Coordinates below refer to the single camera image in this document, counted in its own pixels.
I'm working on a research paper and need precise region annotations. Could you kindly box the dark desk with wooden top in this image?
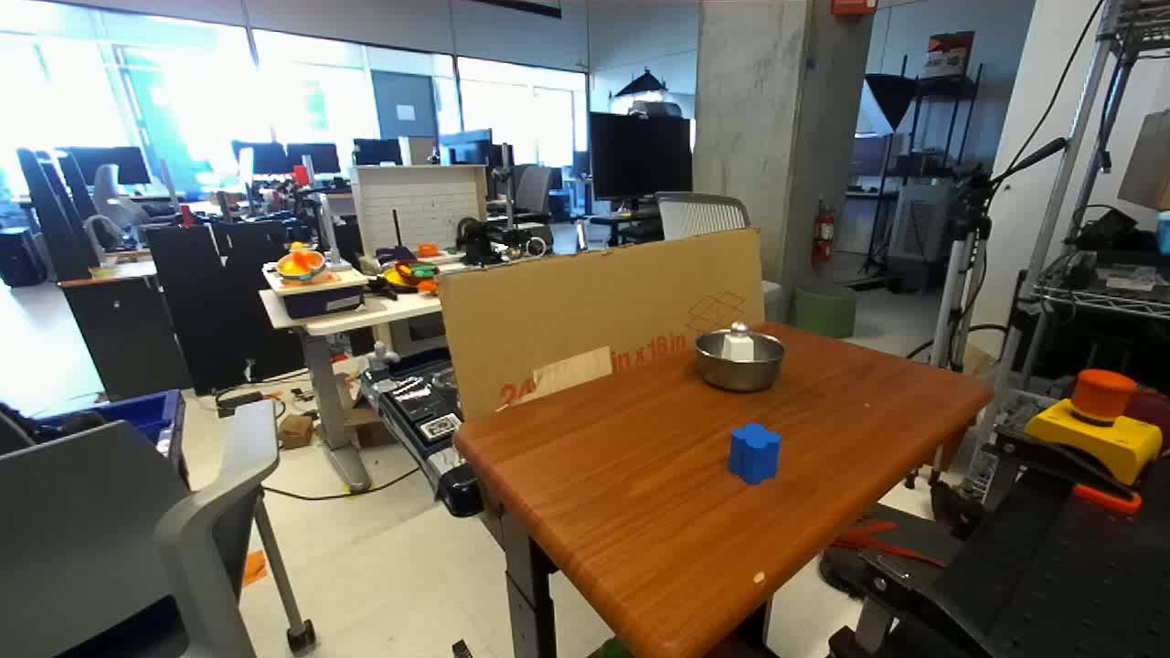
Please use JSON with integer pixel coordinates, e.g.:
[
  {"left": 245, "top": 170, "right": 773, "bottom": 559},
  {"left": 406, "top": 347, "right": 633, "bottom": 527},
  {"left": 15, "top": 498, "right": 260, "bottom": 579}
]
[{"left": 56, "top": 253, "right": 195, "bottom": 400}]

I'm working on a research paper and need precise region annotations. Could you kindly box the brown cardboard sheet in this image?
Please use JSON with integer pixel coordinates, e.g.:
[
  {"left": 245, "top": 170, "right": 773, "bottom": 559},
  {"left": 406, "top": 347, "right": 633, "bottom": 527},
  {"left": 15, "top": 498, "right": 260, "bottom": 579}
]
[{"left": 439, "top": 226, "right": 769, "bottom": 428}]

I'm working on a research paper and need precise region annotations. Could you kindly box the large black monitor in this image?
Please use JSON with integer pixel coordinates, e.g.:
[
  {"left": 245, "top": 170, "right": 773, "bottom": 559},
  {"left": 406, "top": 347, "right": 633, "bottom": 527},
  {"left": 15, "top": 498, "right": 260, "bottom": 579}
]
[{"left": 584, "top": 108, "right": 695, "bottom": 204}]

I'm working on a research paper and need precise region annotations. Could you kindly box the pile of colourful toys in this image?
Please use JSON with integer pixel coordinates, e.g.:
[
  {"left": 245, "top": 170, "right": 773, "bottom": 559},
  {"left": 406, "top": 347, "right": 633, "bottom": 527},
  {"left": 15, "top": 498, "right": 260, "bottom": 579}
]
[{"left": 371, "top": 242, "right": 448, "bottom": 299}]

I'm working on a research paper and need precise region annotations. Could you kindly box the black desktop monitor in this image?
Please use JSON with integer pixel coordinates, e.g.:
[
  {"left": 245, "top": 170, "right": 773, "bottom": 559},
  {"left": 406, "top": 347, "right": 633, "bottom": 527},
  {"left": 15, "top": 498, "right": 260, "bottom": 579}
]
[
  {"left": 64, "top": 141, "right": 159, "bottom": 194},
  {"left": 236, "top": 138, "right": 300, "bottom": 182}
]

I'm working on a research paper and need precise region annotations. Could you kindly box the red fire extinguisher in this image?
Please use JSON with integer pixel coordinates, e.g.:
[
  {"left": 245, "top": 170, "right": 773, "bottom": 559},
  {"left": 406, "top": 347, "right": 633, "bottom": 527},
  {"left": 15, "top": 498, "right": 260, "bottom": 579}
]
[{"left": 811, "top": 196, "right": 841, "bottom": 272}]

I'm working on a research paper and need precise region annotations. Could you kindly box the yellow emergency stop button box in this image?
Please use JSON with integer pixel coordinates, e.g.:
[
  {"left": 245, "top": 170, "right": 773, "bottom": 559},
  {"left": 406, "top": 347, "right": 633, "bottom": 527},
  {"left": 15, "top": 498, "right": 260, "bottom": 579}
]
[{"left": 1022, "top": 365, "right": 1165, "bottom": 489}]

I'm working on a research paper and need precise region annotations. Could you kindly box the black table leg column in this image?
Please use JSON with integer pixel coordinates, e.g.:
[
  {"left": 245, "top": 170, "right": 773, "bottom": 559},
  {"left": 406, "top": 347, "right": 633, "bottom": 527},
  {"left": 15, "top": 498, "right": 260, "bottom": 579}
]
[{"left": 479, "top": 499, "right": 562, "bottom": 658}]

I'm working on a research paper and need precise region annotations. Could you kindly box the red wall sign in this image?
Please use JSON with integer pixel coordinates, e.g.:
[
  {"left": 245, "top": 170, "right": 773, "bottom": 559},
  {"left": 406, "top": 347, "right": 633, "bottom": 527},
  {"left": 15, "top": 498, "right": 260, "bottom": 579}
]
[{"left": 925, "top": 27, "right": 981, "bottom": 82}]

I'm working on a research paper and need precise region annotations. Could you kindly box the metal wire shelf rack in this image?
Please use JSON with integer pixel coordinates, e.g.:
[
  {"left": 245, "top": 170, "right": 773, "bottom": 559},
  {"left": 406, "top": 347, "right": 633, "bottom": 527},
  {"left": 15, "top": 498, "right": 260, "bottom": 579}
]
[{"left": 1005, "top": 0, "right": 1170, "bottom": 394}]

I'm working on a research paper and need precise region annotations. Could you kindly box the black equipment case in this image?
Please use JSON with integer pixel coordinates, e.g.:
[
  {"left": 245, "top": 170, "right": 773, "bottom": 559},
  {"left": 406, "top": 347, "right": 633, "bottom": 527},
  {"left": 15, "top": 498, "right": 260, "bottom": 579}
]
[{"left": 359, "top": 347, "right": 487, "bottom": 519}]

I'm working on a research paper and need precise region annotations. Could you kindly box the camera tripod stand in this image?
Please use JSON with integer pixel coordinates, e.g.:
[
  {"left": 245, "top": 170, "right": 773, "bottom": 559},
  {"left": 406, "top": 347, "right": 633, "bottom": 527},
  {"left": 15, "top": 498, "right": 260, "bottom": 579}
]
[{"left": 928, "top": 136, "right": 1074, "bottom": 377}]

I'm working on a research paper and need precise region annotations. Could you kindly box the metal bowl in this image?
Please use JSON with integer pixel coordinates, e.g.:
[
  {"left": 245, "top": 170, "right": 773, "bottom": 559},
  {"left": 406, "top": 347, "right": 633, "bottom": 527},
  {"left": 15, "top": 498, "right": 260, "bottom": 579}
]
[{"left": 693, "top": 325, "right": 791, "bottom": 394}]

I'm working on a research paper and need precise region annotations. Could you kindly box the blue cube block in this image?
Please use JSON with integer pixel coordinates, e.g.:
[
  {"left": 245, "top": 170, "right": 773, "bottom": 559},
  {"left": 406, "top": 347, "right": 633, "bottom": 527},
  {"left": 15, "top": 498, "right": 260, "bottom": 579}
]
[{"left": 728, "top": 420, "right": 785, "bottom": 487}]

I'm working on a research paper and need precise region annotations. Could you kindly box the small white object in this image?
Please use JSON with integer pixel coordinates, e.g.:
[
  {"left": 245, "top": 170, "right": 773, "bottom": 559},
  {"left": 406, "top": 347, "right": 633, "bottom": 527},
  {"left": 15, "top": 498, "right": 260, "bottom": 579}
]
[{"left": 718, "top": 316, "right": 761, "bottom": 365}]

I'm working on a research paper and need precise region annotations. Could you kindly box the black cabinet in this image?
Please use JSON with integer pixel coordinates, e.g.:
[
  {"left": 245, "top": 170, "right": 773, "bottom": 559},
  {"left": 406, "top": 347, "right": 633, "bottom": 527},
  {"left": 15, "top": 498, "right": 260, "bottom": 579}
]
[{"left": 143, "top": 216, "right": 310, "bottom": 394}]

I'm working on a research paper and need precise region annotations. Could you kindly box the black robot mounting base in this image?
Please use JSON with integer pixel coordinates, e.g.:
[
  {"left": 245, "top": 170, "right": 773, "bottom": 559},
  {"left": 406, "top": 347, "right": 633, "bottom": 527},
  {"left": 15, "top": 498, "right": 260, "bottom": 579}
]
[{"left": 823, "top": 458, "right": 1170, "bottom": 658}]

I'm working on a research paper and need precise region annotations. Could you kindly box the white chair back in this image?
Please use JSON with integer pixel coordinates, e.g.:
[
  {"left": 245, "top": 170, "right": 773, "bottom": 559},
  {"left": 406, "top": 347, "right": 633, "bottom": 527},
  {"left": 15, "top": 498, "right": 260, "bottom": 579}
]
[{"left": 654, "top": 191, "right": 753, "bottom": 243}]

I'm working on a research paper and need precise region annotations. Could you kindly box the blue plastic bin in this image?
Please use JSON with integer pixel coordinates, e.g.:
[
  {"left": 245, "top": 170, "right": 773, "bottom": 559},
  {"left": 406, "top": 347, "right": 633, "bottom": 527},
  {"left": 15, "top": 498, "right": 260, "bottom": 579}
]
[{"left": 33, "top": 387, "right": 190, "bottom": 466}]

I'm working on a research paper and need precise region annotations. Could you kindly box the white panel board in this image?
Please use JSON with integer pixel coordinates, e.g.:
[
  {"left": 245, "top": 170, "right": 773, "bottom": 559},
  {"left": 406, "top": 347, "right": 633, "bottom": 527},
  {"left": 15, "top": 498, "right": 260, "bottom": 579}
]
[{"left": 353, "top": 162, "right": 491, "bottom": 254}]

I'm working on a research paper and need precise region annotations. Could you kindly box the black tray with orange toy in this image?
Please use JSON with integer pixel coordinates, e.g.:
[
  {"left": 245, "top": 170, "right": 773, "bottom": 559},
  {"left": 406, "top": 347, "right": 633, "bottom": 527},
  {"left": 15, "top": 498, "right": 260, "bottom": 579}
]
[{"left": 260, "top": 238, "right": 374, "bottom": 322}]

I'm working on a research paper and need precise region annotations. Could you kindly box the white height-adjustable desk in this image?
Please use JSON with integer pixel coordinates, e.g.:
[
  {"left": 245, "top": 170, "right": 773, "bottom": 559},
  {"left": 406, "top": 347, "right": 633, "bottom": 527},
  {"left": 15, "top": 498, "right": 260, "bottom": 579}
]
[{"left": 255, "top": 282, "right": 451, "bottom": 498}]

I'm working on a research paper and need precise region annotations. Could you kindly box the grey concrete pillar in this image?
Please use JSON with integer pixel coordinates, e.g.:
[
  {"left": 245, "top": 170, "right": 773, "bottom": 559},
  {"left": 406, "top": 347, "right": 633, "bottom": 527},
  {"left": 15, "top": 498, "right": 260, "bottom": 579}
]
[{"left": 693, "top": 0, "right": 877, "bottom": 292}]

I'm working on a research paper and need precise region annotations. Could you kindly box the black softbox lamp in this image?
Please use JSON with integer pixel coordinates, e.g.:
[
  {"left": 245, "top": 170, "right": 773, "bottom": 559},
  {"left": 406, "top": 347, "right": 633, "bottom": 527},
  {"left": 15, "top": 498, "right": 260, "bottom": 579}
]
[{"left": 863, "top": 70, "right": 925, "bottom": 132}]

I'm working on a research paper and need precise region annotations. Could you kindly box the grey office chair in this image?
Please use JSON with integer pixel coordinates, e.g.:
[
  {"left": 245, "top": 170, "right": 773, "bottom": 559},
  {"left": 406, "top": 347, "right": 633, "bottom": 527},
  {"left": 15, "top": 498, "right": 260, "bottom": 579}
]
[{"left": 0, "top": 397, "right": 323, "bottom": 658}]

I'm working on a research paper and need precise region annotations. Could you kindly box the green round stool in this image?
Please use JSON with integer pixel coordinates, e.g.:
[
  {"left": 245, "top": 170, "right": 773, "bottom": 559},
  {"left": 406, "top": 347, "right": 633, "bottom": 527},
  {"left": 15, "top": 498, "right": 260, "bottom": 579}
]
[{"left": 791, "top": 286, "right": 861, "bottom": 344}]

